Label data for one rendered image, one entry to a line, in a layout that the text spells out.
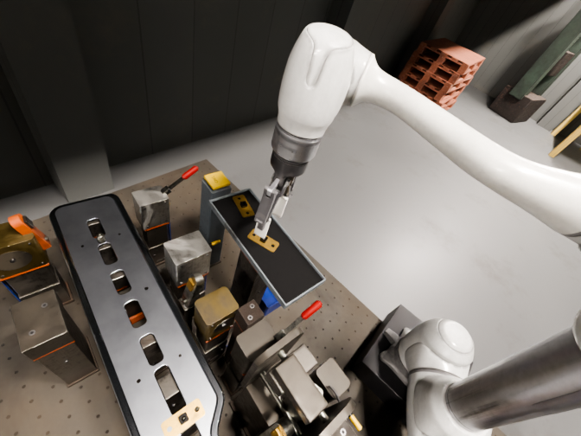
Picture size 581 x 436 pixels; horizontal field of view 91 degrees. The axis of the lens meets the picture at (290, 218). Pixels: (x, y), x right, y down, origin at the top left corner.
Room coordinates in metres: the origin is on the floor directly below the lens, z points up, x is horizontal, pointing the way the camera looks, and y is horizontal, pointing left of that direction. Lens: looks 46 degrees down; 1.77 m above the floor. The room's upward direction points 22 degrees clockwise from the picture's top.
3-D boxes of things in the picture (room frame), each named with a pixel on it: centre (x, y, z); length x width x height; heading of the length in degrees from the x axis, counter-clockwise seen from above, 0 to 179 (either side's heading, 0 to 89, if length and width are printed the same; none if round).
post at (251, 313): (0.31, 0.00, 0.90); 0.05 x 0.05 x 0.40; 55
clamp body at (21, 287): (0.26, 0.65, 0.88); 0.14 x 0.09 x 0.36; 145
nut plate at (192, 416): (0.08, 0.05, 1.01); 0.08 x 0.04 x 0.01; 144
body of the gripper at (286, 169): (0.48, 0.05, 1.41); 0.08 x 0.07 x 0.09; 170
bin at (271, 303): (0.56, -0.03, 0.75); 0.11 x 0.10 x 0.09; 55
